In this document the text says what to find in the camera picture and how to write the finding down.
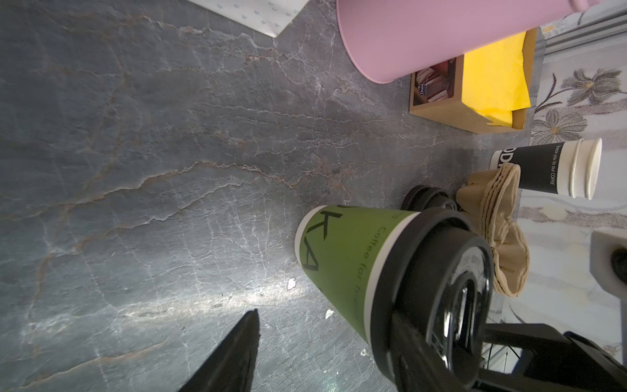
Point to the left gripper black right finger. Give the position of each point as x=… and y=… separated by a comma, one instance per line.
x=416, y=366

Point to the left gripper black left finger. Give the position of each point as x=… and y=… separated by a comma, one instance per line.
x=231, y=366

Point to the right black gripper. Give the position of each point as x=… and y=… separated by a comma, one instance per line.
x=550, y=361

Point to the green paper cup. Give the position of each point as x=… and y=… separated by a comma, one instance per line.
x=355, y=257

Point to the white patterned paper bag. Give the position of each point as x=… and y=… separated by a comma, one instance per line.
x=269, y=17

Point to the black cup lid stack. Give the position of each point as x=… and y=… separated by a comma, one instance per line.
x=423, y=197

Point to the brown pulp cup carrier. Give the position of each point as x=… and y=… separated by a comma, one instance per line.
x=489, y=199

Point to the black paper cup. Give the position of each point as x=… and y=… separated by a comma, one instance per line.
x=566, y=168

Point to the brown cardboard napkin box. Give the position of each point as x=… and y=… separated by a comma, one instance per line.
x=436, y=94

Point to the yellow napkins stack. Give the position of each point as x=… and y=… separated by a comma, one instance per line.
x=494, y=84

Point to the pink cup holder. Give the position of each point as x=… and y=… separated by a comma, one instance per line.
x=387, y=40

